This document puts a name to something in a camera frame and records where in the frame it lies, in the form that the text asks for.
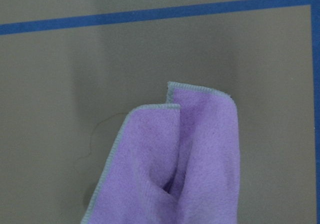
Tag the purple microfiber cloth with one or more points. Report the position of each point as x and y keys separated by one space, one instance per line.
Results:
x=173 y=163

